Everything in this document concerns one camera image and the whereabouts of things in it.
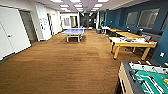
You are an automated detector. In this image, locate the small white table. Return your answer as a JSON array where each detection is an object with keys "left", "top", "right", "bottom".
[{"left": 101, "top": 25, "right": 111, "bottom": 36}]

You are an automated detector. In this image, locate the dark grey double door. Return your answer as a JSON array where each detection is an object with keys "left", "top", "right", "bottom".
[{"left": 19, "top": 10, "right": 39, "bottom": 44}]

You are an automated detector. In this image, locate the white wall notice sheet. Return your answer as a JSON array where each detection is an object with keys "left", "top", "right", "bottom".
[{"left": 41, "top": 18, "right": 48, "bottom": 27}]

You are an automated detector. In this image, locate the white wall outlet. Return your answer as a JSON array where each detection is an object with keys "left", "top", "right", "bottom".
[{"left": 159, "top": 51, "right": 165, "bottom": 58}]

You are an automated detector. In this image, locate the dark wall window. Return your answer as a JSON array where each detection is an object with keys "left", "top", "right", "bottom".
[
  {"left": 138, "top": 8, "right": 161, "bottom": 29},
  {"left": 125, "top": 11, "right": 139, "bottom": 28}
]

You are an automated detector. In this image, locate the white room door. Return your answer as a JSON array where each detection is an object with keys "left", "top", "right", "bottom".
[{"left": 0, "top": 5, "right": 33, "bottom": 61}]

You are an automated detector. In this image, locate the square ceiling light panel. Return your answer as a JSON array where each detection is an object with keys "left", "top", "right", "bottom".
[
  {"left": 69, "top": 0, "right": 82, "bottom": 4},
  {"left": 59, "top": 4, "right": 70, "bottom": 8},
  {"left": 73, "top": 3, "right": 84, "bottom": 8},
  {"left": 93, "top": 3, "right": 104, "bottom": 8},
  {"left": 97, "top": 0, "right": 109, "bottom": 3},
  {"left": 49, "top": 0, "right": 64, "bottom": 4}
]

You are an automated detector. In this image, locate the white framed glass door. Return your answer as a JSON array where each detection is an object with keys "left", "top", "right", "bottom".
[{"left": 59, "top": 13, "right": 80, "bottom": 31}]

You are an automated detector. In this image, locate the yellow wooden gaming table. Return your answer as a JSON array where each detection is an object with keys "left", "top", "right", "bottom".
[{"left": 109, "top": 35, "right": 158, "bottom": 61}]

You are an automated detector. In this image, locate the green foosball table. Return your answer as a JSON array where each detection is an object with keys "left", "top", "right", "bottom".
[{"left": 115, "top": 61, "right": 168, "bottom": 94}]

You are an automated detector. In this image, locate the blue ping pong table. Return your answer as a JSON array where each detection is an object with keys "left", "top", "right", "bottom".
[{"left": 61, "top": 28, "right": 86, "bottom": 43}]

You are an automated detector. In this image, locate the dark round trash bin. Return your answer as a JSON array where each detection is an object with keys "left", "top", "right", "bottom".
[{"left": 95, "top": 28, "right": 102, "bottom": 34}]

